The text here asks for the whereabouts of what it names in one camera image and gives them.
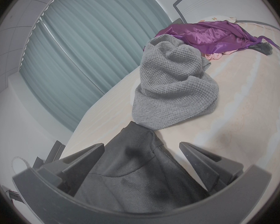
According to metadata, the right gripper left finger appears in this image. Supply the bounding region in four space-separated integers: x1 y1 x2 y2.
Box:
36 143 105 196

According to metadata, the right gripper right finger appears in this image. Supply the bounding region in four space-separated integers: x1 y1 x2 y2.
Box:
179 142 244 192

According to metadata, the black T-shirt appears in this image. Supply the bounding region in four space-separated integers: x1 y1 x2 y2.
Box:
73 121 209 213

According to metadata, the bed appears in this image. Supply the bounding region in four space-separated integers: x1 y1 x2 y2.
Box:
61 0 280 195

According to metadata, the grey knitted garment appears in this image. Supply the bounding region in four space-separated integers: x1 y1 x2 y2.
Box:
132 34 220 131

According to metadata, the blue-green curtain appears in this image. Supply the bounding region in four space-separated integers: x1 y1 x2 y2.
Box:
38 0 173 95
19 21 105 132

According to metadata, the pink garment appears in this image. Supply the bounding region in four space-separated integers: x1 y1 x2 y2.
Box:
202 50 236 61

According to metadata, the purple satin garment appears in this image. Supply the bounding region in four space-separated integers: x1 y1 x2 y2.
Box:
155 20 280 58

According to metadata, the black lace garment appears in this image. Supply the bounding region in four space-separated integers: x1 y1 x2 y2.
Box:
248 42 273 56

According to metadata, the white printed pillow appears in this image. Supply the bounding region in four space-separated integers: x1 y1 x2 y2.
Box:
199 15 237 23

